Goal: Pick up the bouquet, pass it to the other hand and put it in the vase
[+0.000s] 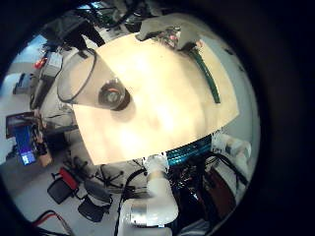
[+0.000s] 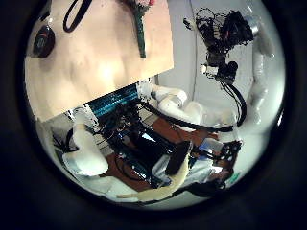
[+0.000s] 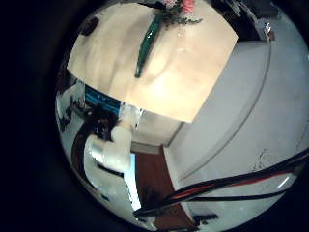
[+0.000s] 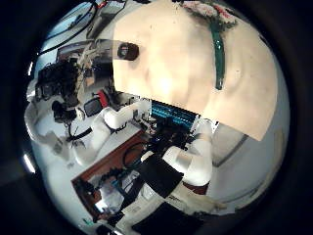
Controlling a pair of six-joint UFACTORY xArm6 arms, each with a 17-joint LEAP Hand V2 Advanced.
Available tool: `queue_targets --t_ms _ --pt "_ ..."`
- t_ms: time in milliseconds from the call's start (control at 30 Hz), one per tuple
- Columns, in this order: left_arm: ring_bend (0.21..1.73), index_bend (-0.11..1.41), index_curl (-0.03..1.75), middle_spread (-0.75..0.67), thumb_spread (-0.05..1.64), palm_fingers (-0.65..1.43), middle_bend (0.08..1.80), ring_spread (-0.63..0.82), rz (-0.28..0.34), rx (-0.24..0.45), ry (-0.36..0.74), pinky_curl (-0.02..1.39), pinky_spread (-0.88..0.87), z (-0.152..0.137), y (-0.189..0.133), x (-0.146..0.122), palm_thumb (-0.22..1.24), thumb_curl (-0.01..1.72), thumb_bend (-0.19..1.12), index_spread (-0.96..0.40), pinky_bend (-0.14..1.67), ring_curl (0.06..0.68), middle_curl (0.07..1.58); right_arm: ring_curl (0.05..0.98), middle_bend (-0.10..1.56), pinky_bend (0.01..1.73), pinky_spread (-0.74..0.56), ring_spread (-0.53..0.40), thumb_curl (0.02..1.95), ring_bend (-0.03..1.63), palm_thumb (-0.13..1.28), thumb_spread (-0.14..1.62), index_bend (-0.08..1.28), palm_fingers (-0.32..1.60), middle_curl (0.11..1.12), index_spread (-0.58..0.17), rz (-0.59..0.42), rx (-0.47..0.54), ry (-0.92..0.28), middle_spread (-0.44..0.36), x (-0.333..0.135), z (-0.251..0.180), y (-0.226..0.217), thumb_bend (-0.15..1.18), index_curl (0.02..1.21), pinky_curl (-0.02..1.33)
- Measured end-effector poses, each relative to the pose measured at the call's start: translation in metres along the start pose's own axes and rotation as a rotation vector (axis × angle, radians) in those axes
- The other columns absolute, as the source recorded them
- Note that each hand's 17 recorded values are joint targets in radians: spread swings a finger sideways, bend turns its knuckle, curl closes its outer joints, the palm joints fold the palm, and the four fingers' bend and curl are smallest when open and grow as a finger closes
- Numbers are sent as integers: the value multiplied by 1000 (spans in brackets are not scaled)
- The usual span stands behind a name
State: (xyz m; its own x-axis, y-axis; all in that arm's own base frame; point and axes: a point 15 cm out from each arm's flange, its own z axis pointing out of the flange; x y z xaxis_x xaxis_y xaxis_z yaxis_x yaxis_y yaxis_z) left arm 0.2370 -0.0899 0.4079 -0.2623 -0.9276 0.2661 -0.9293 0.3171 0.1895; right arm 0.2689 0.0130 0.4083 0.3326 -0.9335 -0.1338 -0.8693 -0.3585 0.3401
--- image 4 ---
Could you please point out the black control equipment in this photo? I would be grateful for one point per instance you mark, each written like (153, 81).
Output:
(169, 138)

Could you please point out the bouquet with green stem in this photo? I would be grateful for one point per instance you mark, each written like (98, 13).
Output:
(219, 55)

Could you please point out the dark monitor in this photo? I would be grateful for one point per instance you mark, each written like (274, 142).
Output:
(93, 107)

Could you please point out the brown wooden desk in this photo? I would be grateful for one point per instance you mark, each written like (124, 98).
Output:
(112, 160)

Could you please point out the blue equipment rack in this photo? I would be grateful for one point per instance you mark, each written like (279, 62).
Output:
(169, 114)

